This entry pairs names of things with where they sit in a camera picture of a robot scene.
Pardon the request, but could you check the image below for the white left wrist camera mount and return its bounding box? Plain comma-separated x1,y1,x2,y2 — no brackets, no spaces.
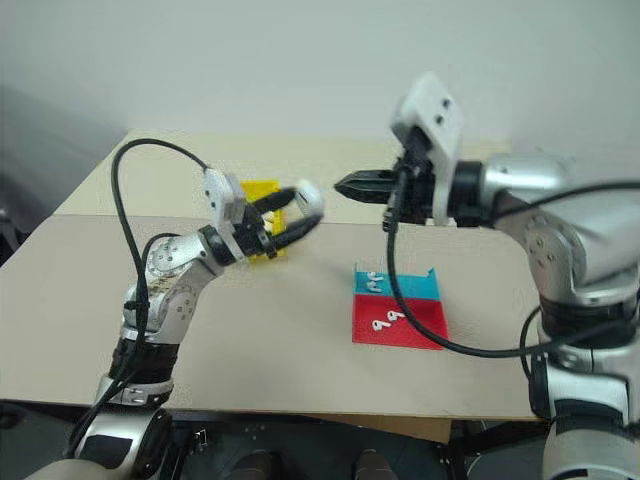
201,168,250,262

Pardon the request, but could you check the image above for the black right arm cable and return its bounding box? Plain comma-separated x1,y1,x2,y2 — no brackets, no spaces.
382,172,640,396

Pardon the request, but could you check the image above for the yellow plastic bin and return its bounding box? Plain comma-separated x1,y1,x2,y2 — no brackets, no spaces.
238,178,292,268

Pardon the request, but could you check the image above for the white earbud case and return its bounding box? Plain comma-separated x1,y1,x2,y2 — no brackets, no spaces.
292,180,327,224

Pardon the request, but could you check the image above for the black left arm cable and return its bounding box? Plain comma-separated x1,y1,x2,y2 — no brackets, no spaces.
62,138,210,459

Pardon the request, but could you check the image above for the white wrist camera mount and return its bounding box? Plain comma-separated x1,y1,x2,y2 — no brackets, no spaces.
388,71,467,226
201,168,250,262

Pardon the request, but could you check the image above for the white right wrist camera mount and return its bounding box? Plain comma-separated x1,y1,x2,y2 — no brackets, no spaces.
388,71,467,226

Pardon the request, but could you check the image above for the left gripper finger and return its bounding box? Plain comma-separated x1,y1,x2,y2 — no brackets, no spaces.
267,212,324,259
251,187,302,217

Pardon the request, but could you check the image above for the dark rounded brown shape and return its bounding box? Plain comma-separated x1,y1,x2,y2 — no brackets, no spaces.
230,449,286,480
352,448,397,480

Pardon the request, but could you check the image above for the blue plastic tray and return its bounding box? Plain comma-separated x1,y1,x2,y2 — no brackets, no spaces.
352,258,444,304

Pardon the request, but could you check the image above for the black object beside table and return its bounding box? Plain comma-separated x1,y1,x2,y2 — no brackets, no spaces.
0,204,24,269

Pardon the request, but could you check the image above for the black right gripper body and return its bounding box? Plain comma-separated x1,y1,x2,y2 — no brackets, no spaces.
381,124,439,232

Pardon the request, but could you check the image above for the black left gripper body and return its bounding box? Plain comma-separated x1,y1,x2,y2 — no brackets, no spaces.
233,202,280,261

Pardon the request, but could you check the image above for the red plastic tray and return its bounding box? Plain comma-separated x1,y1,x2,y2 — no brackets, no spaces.
350,293,451,352

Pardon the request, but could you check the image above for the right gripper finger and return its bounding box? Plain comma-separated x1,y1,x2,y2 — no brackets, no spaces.
344,168,399,189
333,182,399,205

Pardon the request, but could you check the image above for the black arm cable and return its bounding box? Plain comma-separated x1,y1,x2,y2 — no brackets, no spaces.
62,138,210,459
382,172,640,396

